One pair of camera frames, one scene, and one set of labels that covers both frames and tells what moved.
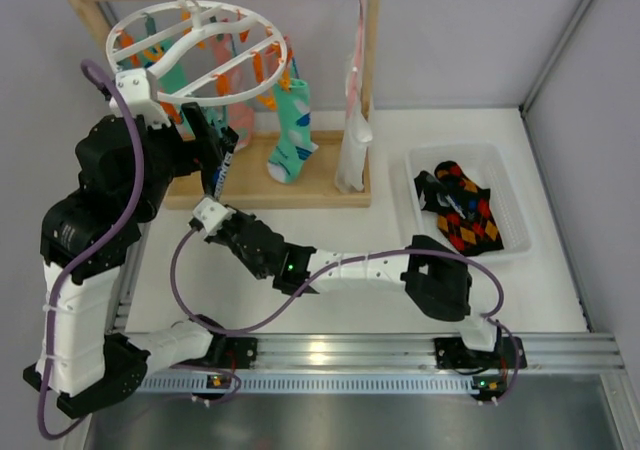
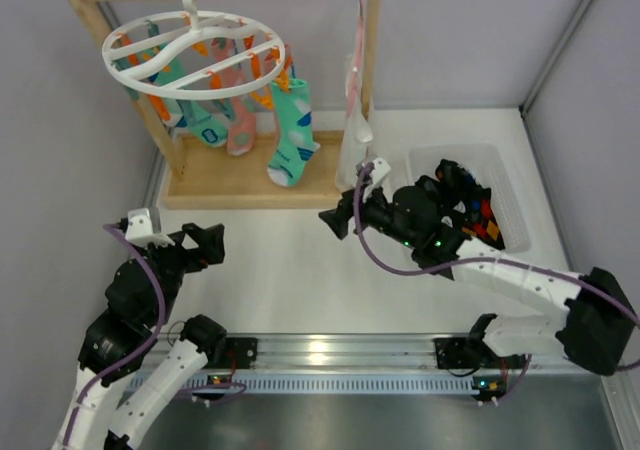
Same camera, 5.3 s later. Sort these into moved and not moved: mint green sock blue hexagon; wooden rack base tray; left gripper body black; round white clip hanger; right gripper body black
Moved: round white clip hanger; left gripper body black; right gripper body black
Not moved: mint green sock blue hexagon; wooden rack base tray
